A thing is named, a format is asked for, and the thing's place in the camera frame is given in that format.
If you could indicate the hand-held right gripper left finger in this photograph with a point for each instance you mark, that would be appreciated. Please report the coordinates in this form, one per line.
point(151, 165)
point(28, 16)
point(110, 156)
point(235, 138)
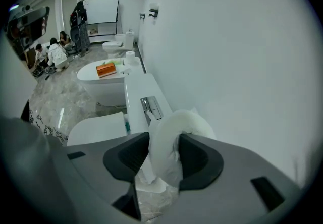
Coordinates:
point(96, 167)

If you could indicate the white toilet with tank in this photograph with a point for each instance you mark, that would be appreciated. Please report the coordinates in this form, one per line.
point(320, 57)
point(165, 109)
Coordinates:
point(141, 89)

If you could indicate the small black wall bracket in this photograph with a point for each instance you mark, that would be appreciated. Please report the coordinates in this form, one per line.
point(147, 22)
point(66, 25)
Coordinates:
point(142, 15)

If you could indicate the orange tissue box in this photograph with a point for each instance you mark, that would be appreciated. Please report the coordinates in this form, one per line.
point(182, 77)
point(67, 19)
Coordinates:
point(106, 70)

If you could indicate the person's white patterned trousers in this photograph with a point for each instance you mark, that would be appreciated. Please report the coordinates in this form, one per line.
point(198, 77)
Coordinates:
point(48, 129)

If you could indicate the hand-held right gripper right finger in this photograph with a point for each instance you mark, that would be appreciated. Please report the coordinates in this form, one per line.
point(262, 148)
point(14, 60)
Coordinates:
point(227, 192)

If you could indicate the black monitor screen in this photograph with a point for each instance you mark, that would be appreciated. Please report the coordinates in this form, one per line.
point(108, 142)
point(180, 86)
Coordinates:
point(27, 28)

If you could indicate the small white toilet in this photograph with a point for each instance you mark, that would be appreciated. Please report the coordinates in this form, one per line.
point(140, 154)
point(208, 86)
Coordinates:
point(113, 46)

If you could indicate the white tankless smart toilet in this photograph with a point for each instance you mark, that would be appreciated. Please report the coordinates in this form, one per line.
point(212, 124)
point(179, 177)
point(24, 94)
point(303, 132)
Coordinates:
point(101, 89)

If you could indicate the white toilet paper roll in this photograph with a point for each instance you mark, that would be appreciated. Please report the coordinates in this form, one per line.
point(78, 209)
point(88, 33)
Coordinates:
point(130, 57)
point(164, 139)

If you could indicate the whiteboard on stand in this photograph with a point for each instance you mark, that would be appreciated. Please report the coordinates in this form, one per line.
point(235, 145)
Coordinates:
point(101, 9)

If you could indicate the green plastic packet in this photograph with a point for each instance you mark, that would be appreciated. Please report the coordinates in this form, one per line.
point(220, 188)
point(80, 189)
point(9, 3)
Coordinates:
point(114, 62)

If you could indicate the green bottle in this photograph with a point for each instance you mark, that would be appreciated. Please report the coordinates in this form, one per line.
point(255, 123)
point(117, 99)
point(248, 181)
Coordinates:
point(128, 127)

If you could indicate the wall holder with black item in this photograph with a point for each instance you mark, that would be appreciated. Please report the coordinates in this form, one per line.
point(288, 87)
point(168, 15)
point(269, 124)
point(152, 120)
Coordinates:
point(153, 12)

